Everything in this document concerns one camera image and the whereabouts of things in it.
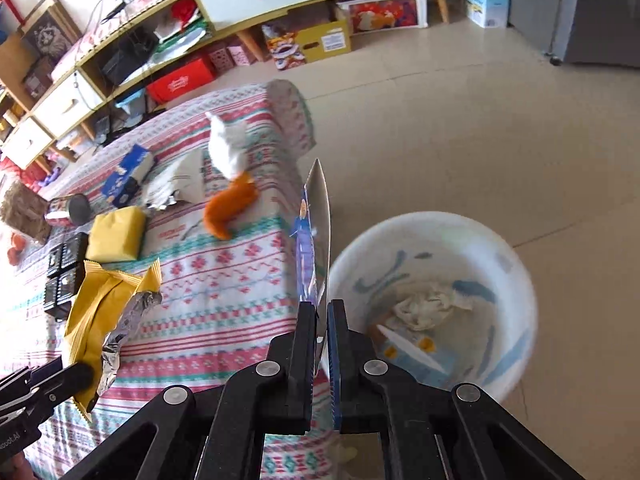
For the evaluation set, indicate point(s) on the crumpled paper ball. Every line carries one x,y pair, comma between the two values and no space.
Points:
430,305

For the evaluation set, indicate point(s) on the orange and white plush toy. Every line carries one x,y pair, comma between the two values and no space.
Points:
225,210

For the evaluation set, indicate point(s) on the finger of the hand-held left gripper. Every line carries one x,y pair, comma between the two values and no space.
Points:
65,380

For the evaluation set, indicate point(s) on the yellow cardboard box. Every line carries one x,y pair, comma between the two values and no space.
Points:
325,40

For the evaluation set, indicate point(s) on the pink lattice boxes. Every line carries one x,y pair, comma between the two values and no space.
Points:
227,57

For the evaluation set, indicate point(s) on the blue silver foil wrapper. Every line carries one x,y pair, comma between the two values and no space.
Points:
319,220

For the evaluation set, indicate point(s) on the clear jar of brown sticks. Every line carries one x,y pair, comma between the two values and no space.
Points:
22,210

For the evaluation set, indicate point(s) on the framed picture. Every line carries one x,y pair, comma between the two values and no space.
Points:
50,30

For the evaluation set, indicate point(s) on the black electronic device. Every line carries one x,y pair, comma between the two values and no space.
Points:
125,60

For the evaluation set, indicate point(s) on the white silver torn wrapper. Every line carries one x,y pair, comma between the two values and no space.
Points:
172,185

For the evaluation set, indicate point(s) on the red gift box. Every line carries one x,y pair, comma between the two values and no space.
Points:
182,82

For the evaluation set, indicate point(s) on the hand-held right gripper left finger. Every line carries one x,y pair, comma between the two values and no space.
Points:
306,325

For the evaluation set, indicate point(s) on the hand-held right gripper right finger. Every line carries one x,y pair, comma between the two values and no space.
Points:
338,330

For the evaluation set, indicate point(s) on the blue cardboard box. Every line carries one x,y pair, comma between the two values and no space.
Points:
127,175

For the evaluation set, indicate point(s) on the plastic storage drawer red print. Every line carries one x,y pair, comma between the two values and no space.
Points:
380,12

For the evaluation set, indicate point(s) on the printed red green tablecloth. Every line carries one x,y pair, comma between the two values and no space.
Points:
215,280

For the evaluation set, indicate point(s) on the red tin can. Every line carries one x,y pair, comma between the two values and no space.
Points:
70,210

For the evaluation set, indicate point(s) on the white tissue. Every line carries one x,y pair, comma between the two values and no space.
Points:
226,145

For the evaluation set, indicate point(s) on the yellow snack packet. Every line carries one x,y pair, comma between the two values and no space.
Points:
95,310

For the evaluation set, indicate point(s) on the green white paper bags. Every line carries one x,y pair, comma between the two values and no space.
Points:
182,39

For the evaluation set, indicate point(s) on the grey steel refrigerator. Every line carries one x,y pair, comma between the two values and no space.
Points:
590,5

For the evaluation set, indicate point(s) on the white blue appliance box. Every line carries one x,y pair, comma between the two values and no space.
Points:
485,7

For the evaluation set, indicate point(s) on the white plastic basin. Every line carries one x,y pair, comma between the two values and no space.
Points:
500,280

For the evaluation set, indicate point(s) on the long white wooden cabinet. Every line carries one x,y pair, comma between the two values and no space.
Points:
248,44

